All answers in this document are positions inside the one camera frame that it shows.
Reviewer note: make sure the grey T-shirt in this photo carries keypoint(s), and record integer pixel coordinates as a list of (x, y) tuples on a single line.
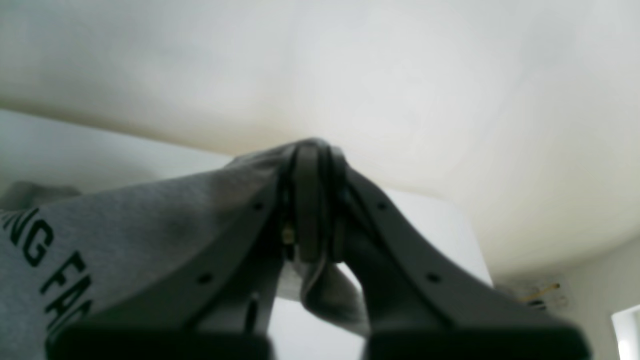
[(66, 257)]

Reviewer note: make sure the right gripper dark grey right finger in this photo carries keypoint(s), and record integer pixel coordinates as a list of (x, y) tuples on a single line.
[(420, 304)]

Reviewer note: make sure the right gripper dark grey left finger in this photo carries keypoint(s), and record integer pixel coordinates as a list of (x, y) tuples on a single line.
[(218, 305)]

